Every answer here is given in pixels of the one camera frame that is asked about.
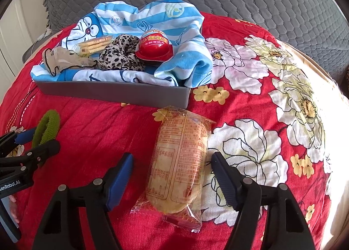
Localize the green fuzzy scrunchie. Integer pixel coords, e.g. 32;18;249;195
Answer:
31;109;60;148

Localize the grey shallow tray box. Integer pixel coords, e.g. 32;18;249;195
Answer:
36;81;190;109

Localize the red blue surprise egg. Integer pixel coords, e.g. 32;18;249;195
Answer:
135;29;174;62

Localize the white charger cable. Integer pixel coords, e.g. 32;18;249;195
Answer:
34;27;53;49

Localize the person's left hand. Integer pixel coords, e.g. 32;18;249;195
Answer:
9;195;19;223

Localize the black data acquisition box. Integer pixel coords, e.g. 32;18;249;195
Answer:
0;197;21;243

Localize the sheer white scrunchie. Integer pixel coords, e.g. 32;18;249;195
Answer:
42;46;96;77

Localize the white wardrobe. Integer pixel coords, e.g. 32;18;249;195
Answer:
0;0;33;98

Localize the red floral bed quilt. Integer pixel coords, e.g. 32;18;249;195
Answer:
1;14;348;249

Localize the leopard print scrunchie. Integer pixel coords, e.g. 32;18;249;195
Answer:
97;34;145;71

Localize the biscuit pack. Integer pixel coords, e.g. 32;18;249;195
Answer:
74;36;113;57
131;107;213;233

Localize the blue striped cartoon cloth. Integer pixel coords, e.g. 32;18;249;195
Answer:
30;0;212;88

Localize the grey bedside stool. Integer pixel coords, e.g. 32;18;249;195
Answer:
22;34;52;64

